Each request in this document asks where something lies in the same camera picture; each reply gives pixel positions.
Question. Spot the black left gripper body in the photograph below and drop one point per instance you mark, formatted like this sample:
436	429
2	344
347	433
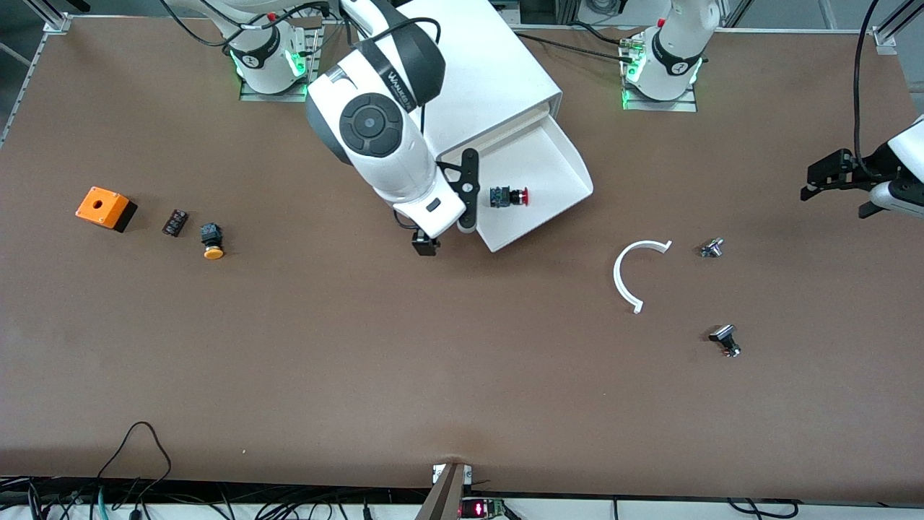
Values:
859	174

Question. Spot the red push button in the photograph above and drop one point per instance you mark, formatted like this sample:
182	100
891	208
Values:
502	196

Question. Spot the large white cabinet drawer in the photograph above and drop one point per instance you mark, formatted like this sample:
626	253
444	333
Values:
541	166

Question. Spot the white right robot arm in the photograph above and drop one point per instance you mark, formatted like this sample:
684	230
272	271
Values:
375	130

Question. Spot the yellow push button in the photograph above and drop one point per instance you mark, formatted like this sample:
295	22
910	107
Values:
213	252

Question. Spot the small silver connector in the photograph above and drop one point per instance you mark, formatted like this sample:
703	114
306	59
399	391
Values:
712	248

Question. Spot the white curved plastic arc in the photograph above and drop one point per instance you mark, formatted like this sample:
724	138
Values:
616	278

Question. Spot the small black contact block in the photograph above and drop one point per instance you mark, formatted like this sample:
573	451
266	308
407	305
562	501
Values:
175	222

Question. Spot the circuit board with red display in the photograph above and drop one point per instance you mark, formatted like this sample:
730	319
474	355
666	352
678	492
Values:
480	509

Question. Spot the orange box with hole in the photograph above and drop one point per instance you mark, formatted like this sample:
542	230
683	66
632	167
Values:
101	204

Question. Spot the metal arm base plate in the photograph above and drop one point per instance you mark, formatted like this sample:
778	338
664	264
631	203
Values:
249	96
686	106

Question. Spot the black headed metal switch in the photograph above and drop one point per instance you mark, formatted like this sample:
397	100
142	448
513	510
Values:
722	334

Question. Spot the white clamp bracket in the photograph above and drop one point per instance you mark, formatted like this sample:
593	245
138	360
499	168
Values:
437	473

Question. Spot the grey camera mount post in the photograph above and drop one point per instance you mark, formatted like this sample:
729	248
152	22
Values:
444	498

